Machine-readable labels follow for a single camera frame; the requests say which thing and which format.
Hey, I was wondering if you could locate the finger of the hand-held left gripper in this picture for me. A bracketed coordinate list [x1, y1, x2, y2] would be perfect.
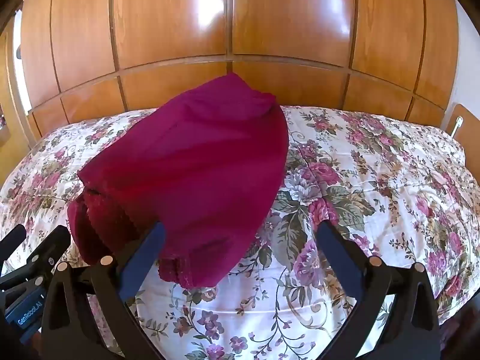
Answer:
[0, 226, 72, 289]
[0, 225, 28, 259]

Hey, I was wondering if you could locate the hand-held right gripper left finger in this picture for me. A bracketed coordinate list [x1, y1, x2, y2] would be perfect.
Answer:
[40, 222, 167, 360]

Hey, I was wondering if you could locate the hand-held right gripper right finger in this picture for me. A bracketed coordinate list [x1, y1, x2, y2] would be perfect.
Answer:
[316, 219, 440, 360]

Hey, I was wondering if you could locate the magenta knit sweater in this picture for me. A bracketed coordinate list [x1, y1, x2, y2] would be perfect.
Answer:
[67, 73, 289, 289]

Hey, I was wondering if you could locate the floral bedspread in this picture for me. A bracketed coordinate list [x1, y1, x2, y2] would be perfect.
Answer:
[0, 105, 477, 360]

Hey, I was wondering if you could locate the wooden headboard panel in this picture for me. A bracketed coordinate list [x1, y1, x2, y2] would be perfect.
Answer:
[448, 103, 480, 167]

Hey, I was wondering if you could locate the wooden wardrobe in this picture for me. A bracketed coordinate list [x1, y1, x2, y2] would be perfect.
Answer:
[15, 0, 460, 141]

